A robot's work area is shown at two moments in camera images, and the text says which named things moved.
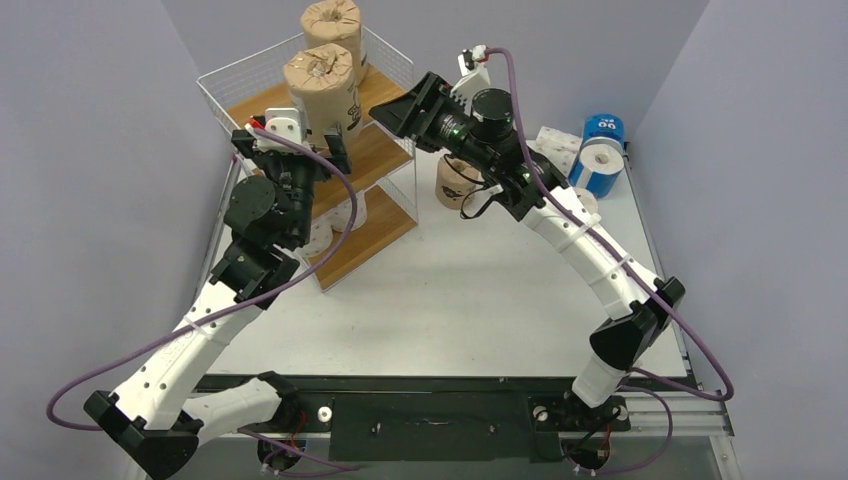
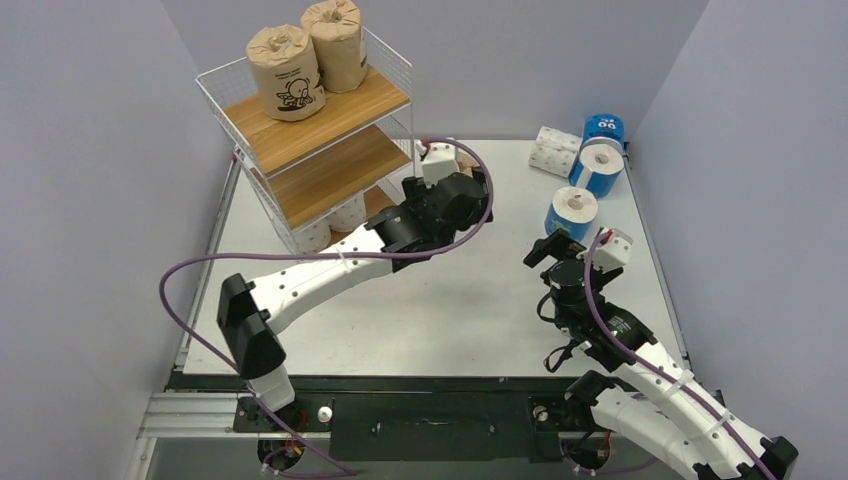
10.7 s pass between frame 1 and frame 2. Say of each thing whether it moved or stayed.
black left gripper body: moved
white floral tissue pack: stayed
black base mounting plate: stayed
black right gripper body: moved
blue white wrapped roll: stayed
